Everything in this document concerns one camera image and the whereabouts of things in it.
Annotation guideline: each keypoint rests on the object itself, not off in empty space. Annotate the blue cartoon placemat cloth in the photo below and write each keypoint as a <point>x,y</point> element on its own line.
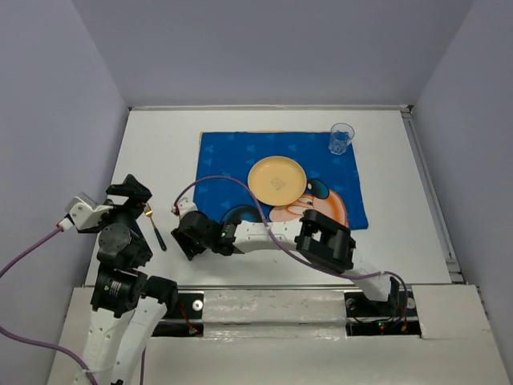
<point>333,185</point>

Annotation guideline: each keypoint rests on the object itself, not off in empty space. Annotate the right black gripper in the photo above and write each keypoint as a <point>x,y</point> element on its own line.
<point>188,245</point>

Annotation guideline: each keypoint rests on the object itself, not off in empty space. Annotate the gold fork dark handle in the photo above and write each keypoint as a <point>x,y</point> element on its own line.
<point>148,212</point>

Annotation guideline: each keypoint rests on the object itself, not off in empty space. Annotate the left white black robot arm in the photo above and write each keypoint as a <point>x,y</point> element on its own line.
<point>126,304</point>

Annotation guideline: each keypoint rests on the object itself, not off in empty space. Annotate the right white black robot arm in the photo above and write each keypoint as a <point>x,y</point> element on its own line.
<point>323,243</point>

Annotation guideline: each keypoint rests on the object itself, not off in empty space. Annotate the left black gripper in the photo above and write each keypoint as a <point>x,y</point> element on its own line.
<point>139,192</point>

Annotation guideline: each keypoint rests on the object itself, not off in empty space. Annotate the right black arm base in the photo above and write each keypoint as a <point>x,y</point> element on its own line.
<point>364,319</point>

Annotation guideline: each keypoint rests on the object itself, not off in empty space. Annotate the metal table edge rail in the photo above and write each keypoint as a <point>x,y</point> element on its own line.
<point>278,107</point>

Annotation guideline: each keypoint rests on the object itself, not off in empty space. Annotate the tan round plate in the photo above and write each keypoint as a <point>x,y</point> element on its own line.
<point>277,180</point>

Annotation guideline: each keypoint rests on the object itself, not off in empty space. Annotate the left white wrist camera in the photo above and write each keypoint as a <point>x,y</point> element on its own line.
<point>84,214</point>

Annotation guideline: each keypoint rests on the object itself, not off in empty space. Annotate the clear plastic cup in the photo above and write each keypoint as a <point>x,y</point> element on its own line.
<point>340,138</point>

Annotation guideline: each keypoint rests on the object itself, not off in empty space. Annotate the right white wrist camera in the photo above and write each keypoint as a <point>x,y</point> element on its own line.
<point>183,207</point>

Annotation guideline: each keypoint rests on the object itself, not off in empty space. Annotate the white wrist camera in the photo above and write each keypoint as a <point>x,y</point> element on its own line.
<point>183,207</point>
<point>84,214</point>

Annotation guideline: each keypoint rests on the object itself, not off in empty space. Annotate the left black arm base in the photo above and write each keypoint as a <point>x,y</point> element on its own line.
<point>185,319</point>

